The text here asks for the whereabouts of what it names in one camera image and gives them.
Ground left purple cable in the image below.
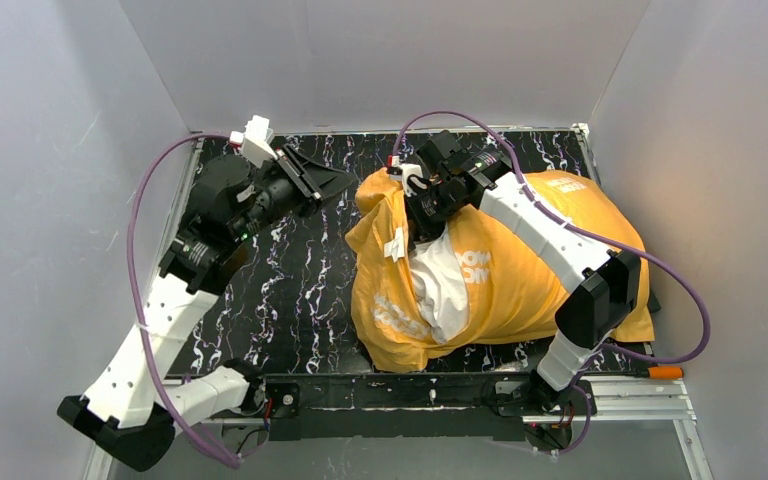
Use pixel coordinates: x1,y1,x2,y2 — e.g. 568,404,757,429
125,133,273,470

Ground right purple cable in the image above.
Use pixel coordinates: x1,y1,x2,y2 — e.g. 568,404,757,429
390,109,713,458

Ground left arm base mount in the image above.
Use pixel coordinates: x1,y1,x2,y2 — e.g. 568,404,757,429
224,360,302,425

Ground yellow and blue pillowcase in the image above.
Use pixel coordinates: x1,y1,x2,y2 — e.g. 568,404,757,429
345,166,657,374

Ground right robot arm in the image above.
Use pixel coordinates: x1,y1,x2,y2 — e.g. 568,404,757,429
387,130,643,396

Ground aluminium frame rail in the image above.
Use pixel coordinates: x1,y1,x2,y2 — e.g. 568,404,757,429
58,132,214,471

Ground purple cable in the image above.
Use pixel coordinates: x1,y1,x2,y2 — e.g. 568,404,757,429
125,133,273,470
390,109,713,458

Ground white pillow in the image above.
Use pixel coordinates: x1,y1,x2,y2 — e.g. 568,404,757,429
384,227,469,345

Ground orange handled tool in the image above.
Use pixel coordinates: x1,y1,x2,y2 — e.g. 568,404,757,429
640,365,684,381

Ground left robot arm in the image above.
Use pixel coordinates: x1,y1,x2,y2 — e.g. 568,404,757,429
57,116,357,472

